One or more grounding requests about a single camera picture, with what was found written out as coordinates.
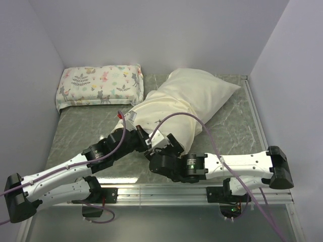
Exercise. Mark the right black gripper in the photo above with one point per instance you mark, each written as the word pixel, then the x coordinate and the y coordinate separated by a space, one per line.
pixel 178 148

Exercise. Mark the animal print patterned pillow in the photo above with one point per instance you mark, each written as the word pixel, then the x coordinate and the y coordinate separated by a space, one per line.
pixel 114 84

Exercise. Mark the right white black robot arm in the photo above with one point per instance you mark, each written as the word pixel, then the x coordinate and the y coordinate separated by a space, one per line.
pixel 240 172

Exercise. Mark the aluminium rail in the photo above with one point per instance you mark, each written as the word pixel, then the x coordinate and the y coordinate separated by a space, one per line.
pixel 149 195
pixel 254 112

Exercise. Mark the cream pillowcase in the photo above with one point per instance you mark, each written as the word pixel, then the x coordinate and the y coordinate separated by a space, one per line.
pixel 192 95

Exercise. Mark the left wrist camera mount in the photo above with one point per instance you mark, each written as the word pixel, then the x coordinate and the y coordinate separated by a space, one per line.
pixel 129 121

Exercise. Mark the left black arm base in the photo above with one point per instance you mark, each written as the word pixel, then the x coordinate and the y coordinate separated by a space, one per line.
pixel 94 207

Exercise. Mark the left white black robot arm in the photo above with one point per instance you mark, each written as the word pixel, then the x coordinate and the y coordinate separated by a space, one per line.
pixel 72 180

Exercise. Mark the aluminium right side rail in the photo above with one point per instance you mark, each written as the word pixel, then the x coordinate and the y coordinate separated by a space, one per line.
pixel 254 112

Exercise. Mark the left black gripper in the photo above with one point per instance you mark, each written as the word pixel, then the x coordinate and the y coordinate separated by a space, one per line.
pixel 143 135

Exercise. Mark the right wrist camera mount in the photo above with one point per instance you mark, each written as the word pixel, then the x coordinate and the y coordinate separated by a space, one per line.
pixel 158 141

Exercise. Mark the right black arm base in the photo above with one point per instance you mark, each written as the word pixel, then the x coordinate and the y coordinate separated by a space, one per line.
pixel 231 206

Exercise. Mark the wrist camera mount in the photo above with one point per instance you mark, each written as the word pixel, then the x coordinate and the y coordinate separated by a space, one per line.
pixel 129 121
pixel 158 141

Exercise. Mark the aluminium front rail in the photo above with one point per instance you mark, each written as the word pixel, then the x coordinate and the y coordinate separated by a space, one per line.
pixel 149 195

